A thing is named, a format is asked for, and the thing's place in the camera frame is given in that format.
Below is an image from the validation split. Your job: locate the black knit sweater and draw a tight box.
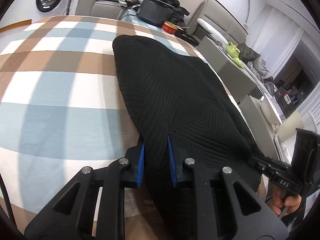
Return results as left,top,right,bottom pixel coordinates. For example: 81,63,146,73
112,35,271,240

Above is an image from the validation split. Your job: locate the pile of black clothes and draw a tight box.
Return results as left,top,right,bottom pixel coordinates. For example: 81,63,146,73
159,0,190,26

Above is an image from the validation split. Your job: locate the person's right hand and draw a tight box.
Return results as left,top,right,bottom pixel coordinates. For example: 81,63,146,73
268,186,302,216

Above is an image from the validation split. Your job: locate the plaid table cloth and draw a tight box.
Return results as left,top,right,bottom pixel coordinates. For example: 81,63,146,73
0,15,271,240

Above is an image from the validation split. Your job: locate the green toy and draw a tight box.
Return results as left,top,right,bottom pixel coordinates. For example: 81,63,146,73
225,42,243,68

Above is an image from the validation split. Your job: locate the red instant noodle cup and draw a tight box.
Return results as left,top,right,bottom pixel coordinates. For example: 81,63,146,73
162,21,179,35

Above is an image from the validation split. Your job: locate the black rice cooker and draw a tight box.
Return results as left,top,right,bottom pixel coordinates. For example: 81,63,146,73
137,0,175,27

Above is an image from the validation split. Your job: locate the grey sofa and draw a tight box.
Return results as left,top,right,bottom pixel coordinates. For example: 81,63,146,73
73,0,123,19

